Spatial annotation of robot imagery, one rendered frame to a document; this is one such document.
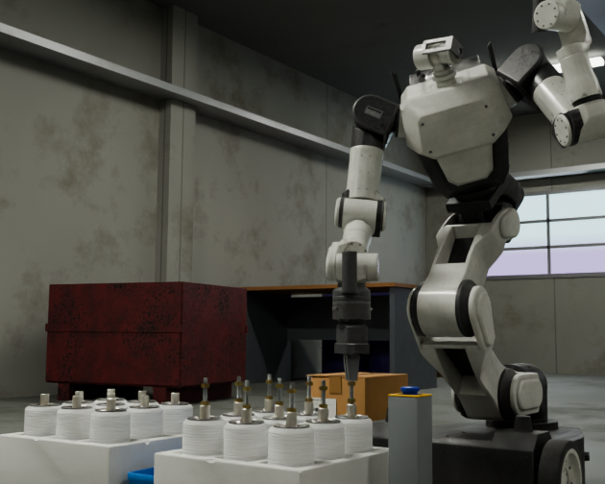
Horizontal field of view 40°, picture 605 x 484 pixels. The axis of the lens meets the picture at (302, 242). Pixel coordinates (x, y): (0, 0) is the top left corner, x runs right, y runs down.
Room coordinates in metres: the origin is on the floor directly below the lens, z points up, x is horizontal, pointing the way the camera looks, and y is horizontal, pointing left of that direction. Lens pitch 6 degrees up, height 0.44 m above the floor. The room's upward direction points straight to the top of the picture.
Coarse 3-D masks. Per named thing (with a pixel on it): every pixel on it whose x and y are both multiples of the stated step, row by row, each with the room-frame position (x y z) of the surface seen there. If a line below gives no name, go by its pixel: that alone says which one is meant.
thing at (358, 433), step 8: (352, 424) 1.88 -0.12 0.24; (360, 424) 1.89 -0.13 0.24; (368, 424) 1.90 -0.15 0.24; (352, 432) 1.88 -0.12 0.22; (360, 432) 1.89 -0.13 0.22; (368, 432) 1.90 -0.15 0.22; (352, 440) 1.88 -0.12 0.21; (360, 440) 1.88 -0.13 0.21; (368, 440) 1.90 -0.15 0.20; (352, 448) 1.88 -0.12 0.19; (360, 448) 1.89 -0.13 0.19; (368, 448) 1.90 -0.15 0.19
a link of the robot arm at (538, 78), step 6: (546, 60) 2.04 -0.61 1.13; (546, 66) 2.01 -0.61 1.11; (552, 66) 2.02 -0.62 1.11; (540, 72) 2.01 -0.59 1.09; (546, 72) 2.00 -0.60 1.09; (552, 72) 2.00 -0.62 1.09; (558, 72) 2.01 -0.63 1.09; (534, 78) 2.01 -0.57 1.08; (540, 78) 2.00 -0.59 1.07; (546, 78) 1.99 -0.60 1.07; (534, 84) 2.01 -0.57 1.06; (534, 90) 2.01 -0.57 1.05
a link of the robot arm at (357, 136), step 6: (354, 126) 2.17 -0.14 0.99; (354, 132) 2.17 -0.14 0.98; (360, 132) 2.15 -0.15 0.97; (366, 132) 2.14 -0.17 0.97; (354, 138) 2.16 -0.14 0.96; (360, 138) 2.15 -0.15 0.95; (366, 138) 2.14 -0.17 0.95; (372, 138) 2.14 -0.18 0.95; (354, 144) 2.16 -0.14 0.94; (360, 144) 2.14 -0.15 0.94; (366, 144) 2.14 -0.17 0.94; (372, 144) 2.14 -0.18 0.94; (378, 144) 2.15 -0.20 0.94
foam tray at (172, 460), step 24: (168, 456) 1.83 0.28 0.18; (192, 456) 1.80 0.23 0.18; (216, 456) 1.80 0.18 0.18; (360, 456) 1.82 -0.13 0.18; (384, 456) 1.90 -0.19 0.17; (168, 480) 1.82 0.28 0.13; (192, 480) 1.79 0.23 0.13; (216, 480) 1.75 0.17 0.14; (240, 480) 1.71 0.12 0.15; (264, 480) 1.68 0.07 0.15; (288, 480) 1.64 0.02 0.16; (312, 480) 1.66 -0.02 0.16; (336, 480) 1.73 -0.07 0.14; (360, 480) 1.81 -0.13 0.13; (384, 480) 1.90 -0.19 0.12
